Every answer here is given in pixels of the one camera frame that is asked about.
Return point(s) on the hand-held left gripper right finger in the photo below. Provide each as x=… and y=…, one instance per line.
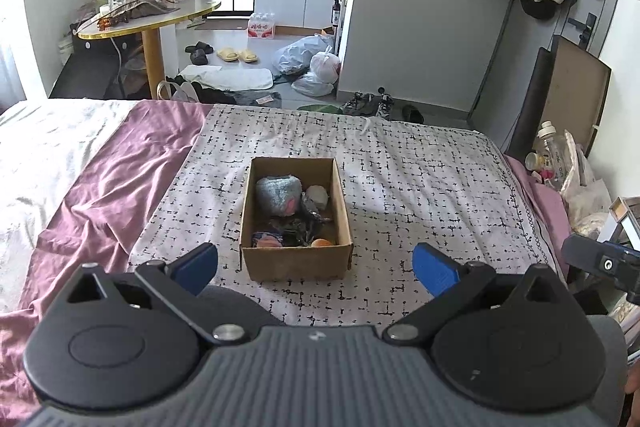
x=435, y=272

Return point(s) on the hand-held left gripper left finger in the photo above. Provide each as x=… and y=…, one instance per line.
x=195, y=269

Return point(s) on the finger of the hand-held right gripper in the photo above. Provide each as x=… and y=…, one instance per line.
x=590, y=257

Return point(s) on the blue planet print tissue packet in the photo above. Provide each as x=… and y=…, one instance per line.
x=265, y=240

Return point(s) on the brown cardboard box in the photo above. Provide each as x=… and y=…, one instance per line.
x=295, y=264

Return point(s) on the blue fluffy plush slipper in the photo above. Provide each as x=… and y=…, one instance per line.
x=277, y=196

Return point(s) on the white blue box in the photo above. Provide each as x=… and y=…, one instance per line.
x=622, y=217

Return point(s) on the large white plastic bag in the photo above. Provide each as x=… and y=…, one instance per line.
x=585, y=197

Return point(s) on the person's grey trousers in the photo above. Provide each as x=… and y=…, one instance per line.
x=607, y=357

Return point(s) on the orange ball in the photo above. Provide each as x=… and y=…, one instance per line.
x=321, y=243

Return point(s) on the clear bottle white cap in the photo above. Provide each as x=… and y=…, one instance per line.
x=549, y=147

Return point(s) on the dark green slipper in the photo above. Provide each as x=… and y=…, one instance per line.
x=413, y=114

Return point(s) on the black board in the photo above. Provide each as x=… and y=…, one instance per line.
x=530, y=107

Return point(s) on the brown cardboard board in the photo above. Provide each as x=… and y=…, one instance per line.
x=575, y=92

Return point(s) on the dark sneaker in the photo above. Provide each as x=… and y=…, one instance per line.
x=357, y=103
x=385, y=107

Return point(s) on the dark clothes pile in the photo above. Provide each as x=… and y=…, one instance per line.
x=225, y=97

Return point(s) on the white tote bag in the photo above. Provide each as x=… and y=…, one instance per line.
x=177, y=92

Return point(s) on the white quilt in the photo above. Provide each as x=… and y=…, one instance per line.
x=45, y=157

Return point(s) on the white floor towel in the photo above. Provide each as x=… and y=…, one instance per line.
x=230, y=77

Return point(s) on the yellow slipper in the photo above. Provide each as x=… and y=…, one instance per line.
x=227, y=55
x=249, y=56

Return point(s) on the flat white plastic bag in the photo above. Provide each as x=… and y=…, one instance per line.
x=312, y=86

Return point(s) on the black low bench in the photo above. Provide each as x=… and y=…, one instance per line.
x=85, y=77

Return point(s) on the grey plastic bag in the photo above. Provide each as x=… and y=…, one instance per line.
x=300, y=54

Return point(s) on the pack of water bottles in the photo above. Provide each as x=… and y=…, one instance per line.
x=262, y=27

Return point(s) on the white bucket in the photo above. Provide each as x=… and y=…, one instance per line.
x=66, y=52

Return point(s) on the flat cardboard carton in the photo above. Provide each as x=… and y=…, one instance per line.
x=300, y=30

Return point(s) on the round yellow-edged table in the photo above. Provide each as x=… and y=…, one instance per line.
x=195, y=7

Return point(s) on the dark brown cloth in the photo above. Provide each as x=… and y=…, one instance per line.
x=140, y=9

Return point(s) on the dark spray bottle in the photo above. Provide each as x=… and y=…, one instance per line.
x=336, y=12

